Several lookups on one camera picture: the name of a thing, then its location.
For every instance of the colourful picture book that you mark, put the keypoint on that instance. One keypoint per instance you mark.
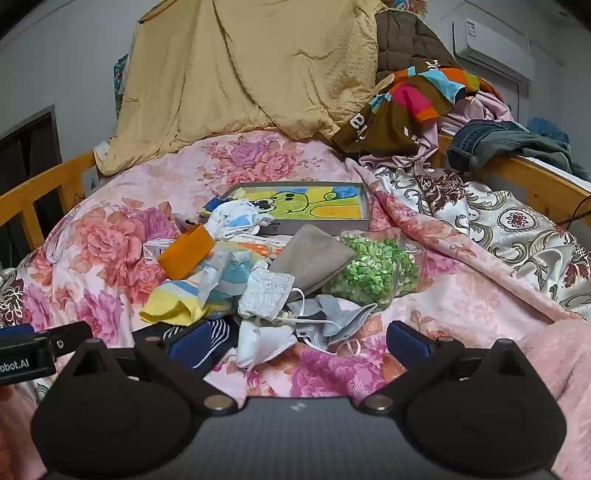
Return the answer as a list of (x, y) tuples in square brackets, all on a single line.
[(314, 203)]

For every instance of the orange ribbed cup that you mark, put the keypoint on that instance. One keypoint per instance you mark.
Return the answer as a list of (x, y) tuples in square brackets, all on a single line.
[(184, 251)]

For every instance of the white teal sachet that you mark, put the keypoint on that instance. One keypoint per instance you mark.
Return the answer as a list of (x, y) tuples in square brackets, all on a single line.
[(231, 272)]

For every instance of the orange white packet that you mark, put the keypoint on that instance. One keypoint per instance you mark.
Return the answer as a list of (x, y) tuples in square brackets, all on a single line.
[(263, 247)]

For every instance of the navy striped sock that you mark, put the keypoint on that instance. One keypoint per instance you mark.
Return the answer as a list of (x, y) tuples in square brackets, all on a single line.
[(221, 334)]

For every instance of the white quilted cloth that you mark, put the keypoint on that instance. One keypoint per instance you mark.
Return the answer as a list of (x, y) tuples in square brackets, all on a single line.
[(231, 219)]

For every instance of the brown multicolour printed cloth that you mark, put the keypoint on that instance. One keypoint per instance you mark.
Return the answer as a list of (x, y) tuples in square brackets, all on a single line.
[(392, 120)]

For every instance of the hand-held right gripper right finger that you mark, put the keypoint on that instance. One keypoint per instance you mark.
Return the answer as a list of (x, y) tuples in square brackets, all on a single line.
[(408, 344)]

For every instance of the white textured face mask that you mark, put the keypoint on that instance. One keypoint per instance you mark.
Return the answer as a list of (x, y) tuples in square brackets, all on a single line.
[(265, 290)]

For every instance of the yellow dotted quilt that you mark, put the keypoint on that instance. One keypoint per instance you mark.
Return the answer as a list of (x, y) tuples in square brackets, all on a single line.
[(231, 69)]

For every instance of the white air conditioner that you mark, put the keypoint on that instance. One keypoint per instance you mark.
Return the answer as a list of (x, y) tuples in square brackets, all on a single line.
[(494, 46)]

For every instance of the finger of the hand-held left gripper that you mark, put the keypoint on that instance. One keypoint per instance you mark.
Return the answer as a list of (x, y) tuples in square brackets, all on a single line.
[(69, 336), (16, 332)]

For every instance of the beige cloth pouch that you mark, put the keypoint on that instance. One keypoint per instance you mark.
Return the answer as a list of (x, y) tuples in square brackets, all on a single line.
[(314, 258)]

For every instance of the dark window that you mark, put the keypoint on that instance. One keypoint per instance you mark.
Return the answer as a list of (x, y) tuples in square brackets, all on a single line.
[(27, 152)]

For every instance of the brown quilted jacket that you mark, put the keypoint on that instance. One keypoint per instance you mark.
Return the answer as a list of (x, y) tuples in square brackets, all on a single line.
[(406, 41)]

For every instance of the floral patterned fabric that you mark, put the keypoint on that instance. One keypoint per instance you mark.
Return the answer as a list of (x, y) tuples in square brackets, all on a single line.
[(411, 7)]

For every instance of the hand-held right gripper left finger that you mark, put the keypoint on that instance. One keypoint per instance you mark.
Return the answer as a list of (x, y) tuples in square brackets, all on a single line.
[(187, 346)]

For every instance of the pink floral bed sheet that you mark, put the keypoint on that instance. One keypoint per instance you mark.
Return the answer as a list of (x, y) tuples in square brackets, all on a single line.
[(115, 230)]

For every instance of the teal patterned cloth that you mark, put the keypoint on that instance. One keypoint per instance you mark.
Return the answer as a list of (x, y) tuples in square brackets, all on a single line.
[(120, 74)]

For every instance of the light pink satin cloth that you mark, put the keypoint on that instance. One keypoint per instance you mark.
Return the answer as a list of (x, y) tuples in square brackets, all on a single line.
[(489, 106)]

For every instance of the bag of green beads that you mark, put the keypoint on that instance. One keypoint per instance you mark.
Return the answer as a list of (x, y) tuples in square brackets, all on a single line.
[(374, 272)]

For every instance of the pink fluffy blanket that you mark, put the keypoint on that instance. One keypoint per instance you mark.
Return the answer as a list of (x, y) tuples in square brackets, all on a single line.
[(563, 369)]

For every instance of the blue jeans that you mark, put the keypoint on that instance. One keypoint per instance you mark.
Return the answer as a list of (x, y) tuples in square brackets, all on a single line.
[(485, 138)]

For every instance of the cream damask patterned blanket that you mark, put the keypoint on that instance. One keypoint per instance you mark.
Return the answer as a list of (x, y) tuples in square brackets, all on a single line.
[(508, 217)]

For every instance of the yellow blue striped towel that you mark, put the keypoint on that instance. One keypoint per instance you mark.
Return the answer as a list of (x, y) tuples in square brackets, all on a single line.
[(171, 304)]

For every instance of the wooden bed frame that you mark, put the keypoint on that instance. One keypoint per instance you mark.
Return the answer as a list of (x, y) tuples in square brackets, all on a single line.
[(521, 180)]

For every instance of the blue cloth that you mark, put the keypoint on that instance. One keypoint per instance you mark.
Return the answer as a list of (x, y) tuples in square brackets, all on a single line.
[(549, 127)]

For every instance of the grey shallow box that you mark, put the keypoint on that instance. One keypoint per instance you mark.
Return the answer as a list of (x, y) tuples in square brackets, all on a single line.
[(332, 226)]

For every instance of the grey face mask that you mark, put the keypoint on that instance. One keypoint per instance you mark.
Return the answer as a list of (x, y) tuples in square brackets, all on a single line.
[(341, 318)]

